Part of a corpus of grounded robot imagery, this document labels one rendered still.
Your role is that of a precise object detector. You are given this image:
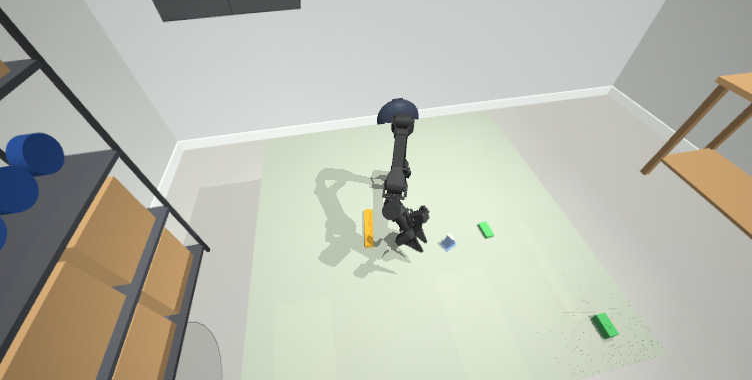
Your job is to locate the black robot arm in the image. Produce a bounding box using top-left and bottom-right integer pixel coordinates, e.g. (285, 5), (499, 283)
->
(382, 114), (430, 227)

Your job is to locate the orange bar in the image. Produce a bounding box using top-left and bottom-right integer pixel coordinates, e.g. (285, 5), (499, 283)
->
(364, 209), (374, 248)

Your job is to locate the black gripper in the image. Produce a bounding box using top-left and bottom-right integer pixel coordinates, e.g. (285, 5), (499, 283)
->
(392, 207), (427, 253)

